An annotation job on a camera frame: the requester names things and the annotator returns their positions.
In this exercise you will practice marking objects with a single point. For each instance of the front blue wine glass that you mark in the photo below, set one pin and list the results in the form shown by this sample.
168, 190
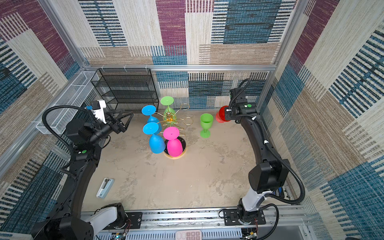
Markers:
156, 142

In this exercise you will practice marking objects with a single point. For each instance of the black wire shelf rack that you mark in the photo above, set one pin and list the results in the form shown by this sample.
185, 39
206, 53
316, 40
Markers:
126, 89

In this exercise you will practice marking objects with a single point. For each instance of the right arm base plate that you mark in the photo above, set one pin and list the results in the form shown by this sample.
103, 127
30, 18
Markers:
234, 217

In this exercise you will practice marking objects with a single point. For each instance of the blue clip tool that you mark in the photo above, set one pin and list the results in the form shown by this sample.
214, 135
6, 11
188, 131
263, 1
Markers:
281, 192

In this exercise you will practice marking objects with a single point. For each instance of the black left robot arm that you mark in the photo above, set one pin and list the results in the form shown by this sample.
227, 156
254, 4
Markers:
64, 221

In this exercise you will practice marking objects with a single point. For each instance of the light blue flat device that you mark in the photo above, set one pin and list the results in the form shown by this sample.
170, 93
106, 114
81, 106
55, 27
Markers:
105, 187

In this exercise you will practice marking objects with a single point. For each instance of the pink keypad device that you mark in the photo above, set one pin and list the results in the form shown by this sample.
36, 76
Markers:
188, 235

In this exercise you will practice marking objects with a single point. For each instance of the blue wine glass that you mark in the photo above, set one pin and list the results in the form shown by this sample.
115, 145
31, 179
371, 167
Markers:
149, 111
156, 142

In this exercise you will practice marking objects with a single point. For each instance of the gold wine glass rack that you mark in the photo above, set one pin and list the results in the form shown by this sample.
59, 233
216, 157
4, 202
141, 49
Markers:
173, 121

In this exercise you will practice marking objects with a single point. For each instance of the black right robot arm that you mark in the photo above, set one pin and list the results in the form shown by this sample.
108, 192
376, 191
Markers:
269, 174

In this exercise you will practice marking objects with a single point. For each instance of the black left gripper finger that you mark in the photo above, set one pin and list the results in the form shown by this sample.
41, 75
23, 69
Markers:
124, 119
115, 114

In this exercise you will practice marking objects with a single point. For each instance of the pink wine glass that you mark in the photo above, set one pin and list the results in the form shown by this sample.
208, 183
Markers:
174, 145

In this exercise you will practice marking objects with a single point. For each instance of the red wine glass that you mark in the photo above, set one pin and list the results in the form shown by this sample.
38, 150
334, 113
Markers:
221, 115

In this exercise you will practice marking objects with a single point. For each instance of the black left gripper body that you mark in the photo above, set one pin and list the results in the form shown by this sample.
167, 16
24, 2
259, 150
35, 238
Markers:
116, 129

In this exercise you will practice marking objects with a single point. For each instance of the back blue wine glass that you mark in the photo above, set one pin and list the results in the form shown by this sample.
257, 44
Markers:
149, 111

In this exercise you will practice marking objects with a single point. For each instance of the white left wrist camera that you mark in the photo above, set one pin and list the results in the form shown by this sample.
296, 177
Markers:
97, 108

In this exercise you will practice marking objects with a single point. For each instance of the green wine glass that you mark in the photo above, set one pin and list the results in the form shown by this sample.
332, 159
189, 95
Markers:
167, 101
206, 121

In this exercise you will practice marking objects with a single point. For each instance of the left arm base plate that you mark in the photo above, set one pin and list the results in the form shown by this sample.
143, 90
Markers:
130, 221

